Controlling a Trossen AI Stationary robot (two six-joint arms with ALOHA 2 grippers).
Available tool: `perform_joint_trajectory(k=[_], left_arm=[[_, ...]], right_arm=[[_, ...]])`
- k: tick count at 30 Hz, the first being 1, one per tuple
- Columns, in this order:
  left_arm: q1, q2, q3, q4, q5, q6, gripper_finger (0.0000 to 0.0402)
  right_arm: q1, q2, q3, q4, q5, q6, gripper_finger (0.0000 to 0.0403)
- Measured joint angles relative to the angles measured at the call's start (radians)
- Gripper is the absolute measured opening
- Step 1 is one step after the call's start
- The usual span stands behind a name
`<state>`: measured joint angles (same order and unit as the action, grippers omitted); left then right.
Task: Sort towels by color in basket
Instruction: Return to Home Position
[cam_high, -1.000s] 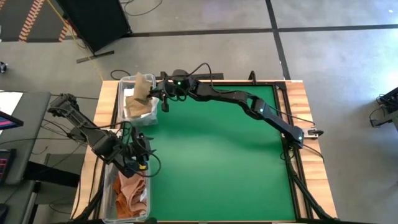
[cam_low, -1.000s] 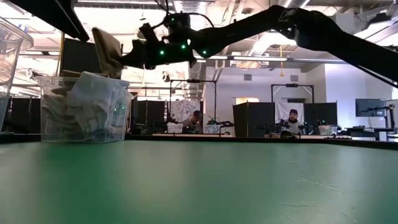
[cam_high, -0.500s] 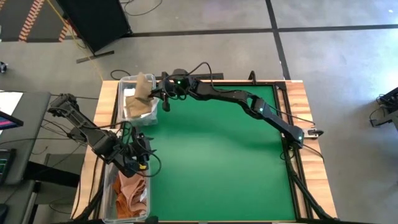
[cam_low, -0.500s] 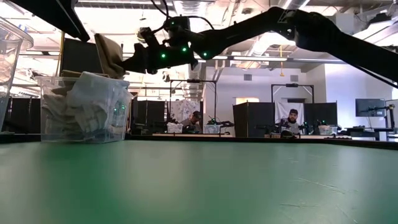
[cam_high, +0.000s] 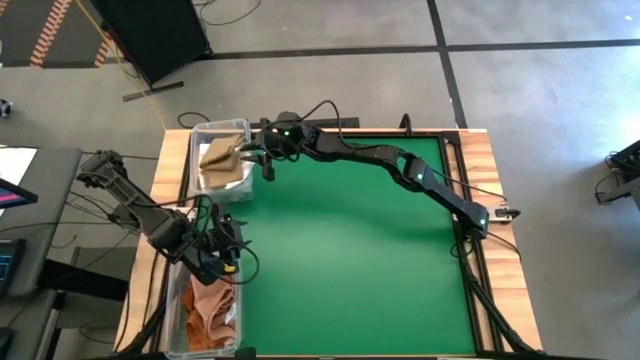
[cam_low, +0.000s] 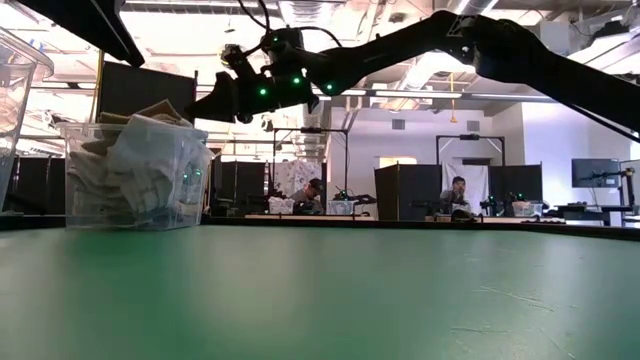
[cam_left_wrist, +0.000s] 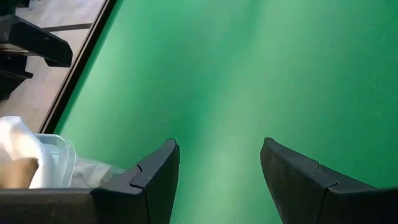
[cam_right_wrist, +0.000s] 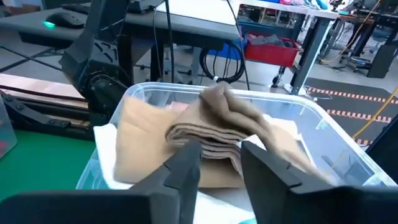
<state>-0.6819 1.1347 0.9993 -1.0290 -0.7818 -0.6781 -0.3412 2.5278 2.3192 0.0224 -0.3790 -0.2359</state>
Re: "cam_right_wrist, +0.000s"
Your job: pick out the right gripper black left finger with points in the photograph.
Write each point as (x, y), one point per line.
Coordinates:
(174, 186)

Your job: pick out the black mouse green light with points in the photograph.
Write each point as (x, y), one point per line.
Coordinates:
(65, 20)

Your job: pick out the white work table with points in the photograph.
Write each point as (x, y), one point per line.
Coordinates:
(311, 53)

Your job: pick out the red plastic bin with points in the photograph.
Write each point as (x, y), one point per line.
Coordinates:
(270, 54)

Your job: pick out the clear plastic bin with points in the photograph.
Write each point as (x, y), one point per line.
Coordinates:
(339, 146)

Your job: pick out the tan towel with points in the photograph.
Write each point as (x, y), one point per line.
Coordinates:
(140, 146)
(224, 118)

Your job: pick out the grey cloth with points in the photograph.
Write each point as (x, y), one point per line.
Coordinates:
(269, 40)

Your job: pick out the black keyboard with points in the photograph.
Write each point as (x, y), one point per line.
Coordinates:
(76, 8)

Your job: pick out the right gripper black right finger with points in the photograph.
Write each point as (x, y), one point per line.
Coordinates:
(280, 196)

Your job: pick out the black partition panel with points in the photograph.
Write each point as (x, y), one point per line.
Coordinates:
(385, 149)

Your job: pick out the green table mat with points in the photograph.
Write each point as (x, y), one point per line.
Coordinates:
(40, 165)

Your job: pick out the blue plastic bin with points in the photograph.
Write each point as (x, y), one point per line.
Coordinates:
(224, 56)

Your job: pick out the black table frame rail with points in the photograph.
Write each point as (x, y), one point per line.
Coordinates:
(37, 118)

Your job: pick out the wooden desk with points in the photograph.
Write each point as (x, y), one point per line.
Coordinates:
(357, 20)

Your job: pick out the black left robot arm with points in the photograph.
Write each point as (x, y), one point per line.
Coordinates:
(99, 81)

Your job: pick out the grey office desk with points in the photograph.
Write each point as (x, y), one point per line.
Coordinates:
(186, 28)

